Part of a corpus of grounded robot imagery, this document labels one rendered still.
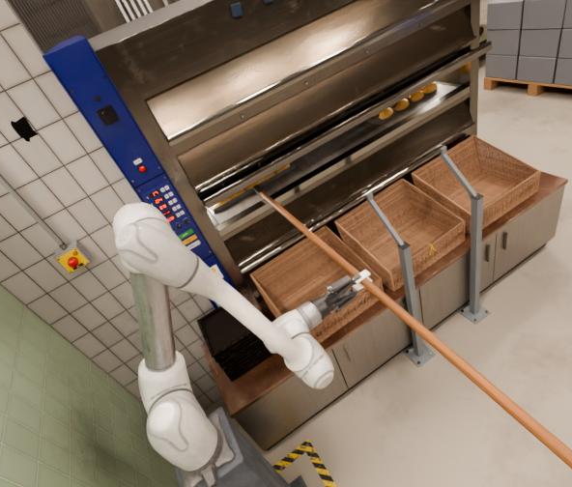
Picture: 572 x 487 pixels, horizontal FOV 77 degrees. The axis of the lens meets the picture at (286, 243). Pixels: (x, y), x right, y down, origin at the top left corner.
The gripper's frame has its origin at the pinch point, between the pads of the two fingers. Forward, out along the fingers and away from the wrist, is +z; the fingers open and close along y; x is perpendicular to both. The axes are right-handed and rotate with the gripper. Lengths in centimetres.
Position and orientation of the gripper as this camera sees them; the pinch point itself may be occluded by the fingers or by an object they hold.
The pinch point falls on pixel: (361, 280)
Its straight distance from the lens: 134.0
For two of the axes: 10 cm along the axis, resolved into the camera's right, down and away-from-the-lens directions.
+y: 3.0, 7.3, 6.1
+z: 8.4, -5.1, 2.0
